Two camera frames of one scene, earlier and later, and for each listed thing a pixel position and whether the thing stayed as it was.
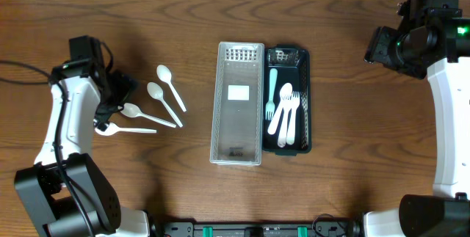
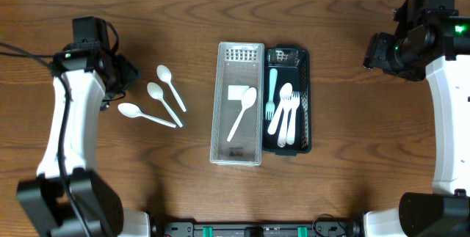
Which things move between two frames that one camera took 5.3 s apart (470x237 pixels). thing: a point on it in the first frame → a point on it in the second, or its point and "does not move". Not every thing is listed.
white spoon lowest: (113, 129) → (248, 97)
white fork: (294, 103) does not move
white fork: (269, 106) does not move
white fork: (286, 103) does not move
